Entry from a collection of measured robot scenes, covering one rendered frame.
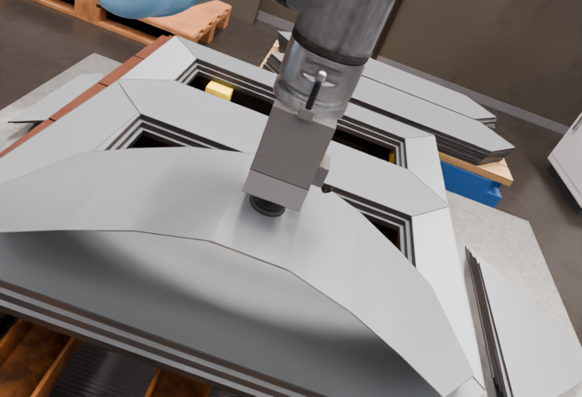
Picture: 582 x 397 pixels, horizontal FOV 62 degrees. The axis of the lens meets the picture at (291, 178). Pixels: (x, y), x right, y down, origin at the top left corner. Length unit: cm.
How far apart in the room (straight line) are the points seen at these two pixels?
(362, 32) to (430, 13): 410
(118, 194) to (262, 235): 18
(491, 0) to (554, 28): 60
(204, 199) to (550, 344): 72
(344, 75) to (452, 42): 420
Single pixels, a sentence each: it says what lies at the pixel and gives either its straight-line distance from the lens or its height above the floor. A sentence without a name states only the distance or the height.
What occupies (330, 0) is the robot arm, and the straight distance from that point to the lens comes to 42.
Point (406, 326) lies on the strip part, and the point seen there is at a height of 95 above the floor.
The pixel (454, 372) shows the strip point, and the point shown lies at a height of 90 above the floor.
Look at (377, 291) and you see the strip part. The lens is 59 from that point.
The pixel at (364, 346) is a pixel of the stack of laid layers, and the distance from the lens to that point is 70.
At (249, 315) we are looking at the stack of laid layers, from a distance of 66.
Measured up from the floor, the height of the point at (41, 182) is 92.
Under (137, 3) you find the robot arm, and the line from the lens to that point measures 33.
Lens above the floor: 135
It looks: 33 degrees down
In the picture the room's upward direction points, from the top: 22 degrees clockwise
